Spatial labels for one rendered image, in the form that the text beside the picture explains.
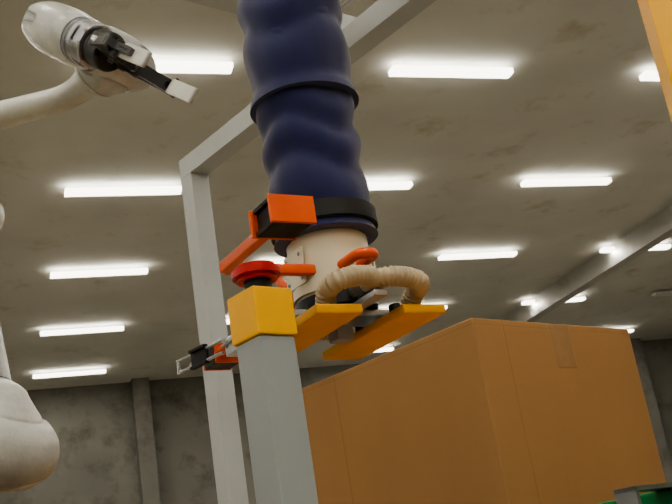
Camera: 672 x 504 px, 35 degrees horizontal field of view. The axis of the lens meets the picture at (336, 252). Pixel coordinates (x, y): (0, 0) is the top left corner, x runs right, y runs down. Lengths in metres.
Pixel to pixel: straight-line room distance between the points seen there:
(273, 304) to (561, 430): 0.52
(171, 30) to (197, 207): 2.72
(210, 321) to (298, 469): 4.55
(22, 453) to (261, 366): 0.82
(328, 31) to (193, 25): 6.30
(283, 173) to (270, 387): 0.83
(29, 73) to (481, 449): 7.77
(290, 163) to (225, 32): 6.57
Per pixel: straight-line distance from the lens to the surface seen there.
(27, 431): 2.16
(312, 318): 1.95
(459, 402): 1.62
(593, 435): 1.75
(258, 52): 2.29
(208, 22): 8.56
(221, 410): 5.83
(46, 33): 2.10
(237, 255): 1.93
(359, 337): 2.16
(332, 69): 2.27
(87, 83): 2.22
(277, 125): 2.21
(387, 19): 5.02
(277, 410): 1.42
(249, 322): 1.45
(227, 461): 5.78
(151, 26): 8.54
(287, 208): 1.76
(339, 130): 2.20
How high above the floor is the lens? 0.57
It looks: 19 degrees up
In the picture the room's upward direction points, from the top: 9 degrees counter-clockwise
